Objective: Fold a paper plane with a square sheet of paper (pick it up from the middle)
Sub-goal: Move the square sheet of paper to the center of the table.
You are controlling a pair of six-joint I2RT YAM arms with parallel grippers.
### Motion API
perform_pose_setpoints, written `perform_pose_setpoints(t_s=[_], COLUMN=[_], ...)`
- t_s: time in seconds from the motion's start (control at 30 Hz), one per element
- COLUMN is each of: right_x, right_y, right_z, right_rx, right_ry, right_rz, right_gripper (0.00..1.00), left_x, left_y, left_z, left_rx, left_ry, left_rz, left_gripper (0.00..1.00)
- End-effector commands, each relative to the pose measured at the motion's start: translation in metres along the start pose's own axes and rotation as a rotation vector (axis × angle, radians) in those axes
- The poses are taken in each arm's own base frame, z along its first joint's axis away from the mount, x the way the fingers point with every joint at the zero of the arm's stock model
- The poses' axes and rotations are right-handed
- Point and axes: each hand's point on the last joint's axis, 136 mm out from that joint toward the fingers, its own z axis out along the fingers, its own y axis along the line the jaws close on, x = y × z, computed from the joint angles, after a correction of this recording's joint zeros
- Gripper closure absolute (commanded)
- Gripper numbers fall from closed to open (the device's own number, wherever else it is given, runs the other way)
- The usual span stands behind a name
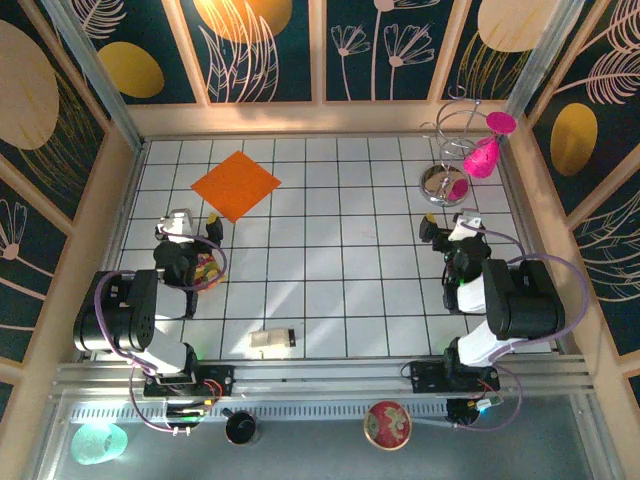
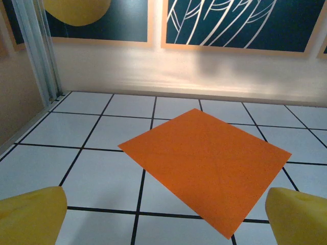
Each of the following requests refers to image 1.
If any orange cloth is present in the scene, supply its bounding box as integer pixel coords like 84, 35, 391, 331
190, 151, 282, 224

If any colourful snack bag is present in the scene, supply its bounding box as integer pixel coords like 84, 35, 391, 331
192, 252, 229, 292

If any chrome spiral glass stand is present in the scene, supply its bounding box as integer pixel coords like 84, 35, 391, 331
418, 85, 484, 207

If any pink stemmed glass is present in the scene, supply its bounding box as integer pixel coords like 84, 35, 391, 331
462, 110, 519, 179

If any small beige block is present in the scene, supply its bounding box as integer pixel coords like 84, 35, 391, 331
249, 327, 297, 359

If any small controller board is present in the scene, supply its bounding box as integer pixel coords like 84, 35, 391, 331
446, 394, 504, 427
166, 399, 221, 426

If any black mug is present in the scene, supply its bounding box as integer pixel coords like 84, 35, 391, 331
221, 407, 262, 447

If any red patterned bowl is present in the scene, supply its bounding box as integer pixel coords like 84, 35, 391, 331
363, 399, 414, 450

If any teal translucent cup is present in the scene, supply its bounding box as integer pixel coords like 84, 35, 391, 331
70, 422, 129, 466

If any perforated metal strip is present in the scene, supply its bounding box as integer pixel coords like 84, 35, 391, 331
67, 402, 451, 426

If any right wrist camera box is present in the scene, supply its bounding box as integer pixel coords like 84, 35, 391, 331
448, 208, 485, 244

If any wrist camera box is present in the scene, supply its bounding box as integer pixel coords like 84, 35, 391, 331
448, 208, 485, 244
155, 208, 195, 244

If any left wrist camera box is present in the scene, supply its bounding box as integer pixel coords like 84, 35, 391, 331
155, 208, 195, 244

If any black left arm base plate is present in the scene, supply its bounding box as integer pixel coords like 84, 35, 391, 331
143, 363, 236, 399

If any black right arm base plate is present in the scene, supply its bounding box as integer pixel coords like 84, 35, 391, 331
408, 359, 501, 396

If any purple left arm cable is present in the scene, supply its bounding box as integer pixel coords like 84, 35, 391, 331
94, 227, 229, 436

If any aluminium mounting rail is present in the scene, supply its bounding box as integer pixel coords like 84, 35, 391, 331
47, 354, 599, 401

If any aluminium frame post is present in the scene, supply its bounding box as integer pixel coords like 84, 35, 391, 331
504, 0, 591, 119
42, 0, 146, 151

